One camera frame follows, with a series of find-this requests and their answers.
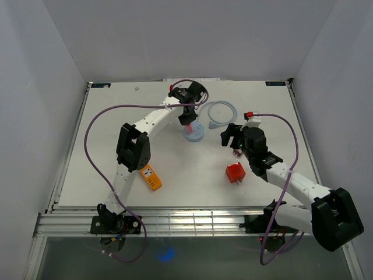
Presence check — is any pink plug adapter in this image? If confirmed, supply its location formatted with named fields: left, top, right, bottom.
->
left=185, top=124, right=193, bottom=135

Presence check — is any round blue power socket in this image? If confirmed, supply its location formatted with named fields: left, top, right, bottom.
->
left=183, top=121, right=205, bottom=142

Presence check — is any brown pink charger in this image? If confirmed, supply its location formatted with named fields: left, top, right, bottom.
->
left=233, top=149, right=242, bottom=158

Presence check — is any red cube socket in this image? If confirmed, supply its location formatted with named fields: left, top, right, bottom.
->
left=225, top=162, right=246, bottom=184

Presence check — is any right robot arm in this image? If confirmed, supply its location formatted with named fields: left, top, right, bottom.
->
left=220, top=124, right=364, bottom=251

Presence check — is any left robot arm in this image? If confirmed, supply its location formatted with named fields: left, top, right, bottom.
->
left=92, top=80, right=209, bottom=233

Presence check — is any right blue corner label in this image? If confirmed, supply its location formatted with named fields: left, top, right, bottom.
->
left=265, top=81, right=286, bottom=86

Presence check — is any blue corner label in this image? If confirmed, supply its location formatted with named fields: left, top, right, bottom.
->
left=265, top=81, right=286, bottom=86
left=90, top=83, right=111, bottom=88

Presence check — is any orange power strip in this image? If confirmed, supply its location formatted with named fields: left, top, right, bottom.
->
left=140, top=164, right=163, bottom=191

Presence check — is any left blue corner label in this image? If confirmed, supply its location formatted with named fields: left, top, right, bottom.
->
left=90, top=83, right=111, bottom=88

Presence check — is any light blue cord with plug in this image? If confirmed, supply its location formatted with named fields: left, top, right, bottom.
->
left=196, top=100, right=238, bottom=130

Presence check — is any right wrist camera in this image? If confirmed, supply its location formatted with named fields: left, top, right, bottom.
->
left=241, top=111, right=261, bottom=130

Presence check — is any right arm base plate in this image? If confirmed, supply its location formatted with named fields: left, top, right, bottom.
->
left=239, top=214, right=296, bottom=234

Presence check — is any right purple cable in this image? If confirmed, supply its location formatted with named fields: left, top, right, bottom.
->
left=256, top=113, right=305, bottom=266

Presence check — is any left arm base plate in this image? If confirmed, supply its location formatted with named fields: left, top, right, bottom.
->
left=89, top=216, right=141, bottom=235

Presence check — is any aluminium frame rail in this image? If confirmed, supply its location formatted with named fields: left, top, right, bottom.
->
left=33, top=210, right=349, bottom=239

